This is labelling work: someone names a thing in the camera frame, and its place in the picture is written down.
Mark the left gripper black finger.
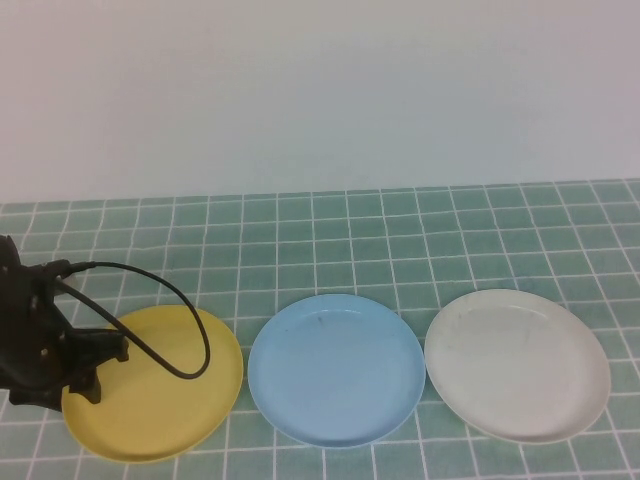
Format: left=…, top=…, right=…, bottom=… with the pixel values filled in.
left=69, top=368, right=105, bottom=407
left=67, top=326, right=132, bottom=375

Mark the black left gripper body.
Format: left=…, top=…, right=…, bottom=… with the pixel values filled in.
left=0, top=267, right=72, bottom=410

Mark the yellow plastic plate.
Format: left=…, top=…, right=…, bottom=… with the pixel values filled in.
left=62, top=304, right=245, bottom=465

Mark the white plastic plate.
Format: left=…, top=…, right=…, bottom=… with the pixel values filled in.
left=423, top=288, right=612, bottom=445

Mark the light blue plastic plate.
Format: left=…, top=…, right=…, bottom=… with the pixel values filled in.
left=247, top=293, right=427, bottom=448

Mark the green checked tablecloth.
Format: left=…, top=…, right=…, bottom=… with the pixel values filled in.
left=0, top=179, right=640, bottom=480

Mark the black left camera cable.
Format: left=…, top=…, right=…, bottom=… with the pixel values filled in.
left=54, top=260, right=212, bottom=381

